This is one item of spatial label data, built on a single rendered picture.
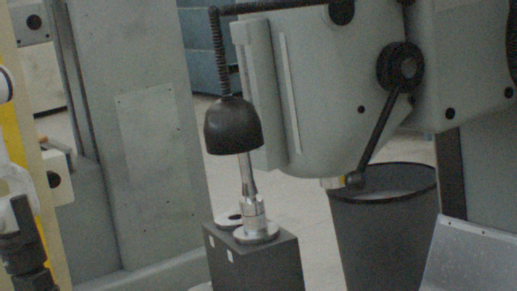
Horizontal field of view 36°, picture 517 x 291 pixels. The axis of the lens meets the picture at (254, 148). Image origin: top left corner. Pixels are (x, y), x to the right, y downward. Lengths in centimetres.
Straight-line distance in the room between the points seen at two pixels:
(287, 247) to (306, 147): 44
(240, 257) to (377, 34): 56
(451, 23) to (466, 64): 7
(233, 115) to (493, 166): 68
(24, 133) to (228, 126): 190
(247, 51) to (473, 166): 60
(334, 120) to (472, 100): 24
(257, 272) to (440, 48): 58
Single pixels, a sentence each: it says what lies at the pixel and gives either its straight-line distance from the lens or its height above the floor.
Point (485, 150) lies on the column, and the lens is 150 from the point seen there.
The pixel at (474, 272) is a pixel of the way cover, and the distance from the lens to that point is 155.
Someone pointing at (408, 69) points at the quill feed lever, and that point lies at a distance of 110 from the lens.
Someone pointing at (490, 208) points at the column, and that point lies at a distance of 153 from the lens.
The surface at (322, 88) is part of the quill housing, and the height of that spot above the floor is 145.
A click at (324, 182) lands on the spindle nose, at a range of 120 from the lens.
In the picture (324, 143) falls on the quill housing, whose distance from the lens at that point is 109.
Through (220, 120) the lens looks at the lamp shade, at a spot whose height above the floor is 146.
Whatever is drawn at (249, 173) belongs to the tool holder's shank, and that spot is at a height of 124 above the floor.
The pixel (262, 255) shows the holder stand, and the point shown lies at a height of 109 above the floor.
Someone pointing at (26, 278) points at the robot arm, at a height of 106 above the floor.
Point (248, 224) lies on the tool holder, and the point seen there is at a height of 114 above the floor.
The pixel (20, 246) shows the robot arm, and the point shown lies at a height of 113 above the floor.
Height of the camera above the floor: 166
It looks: 15 degrees down
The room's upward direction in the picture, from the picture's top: 9 degrees counter-clockwise
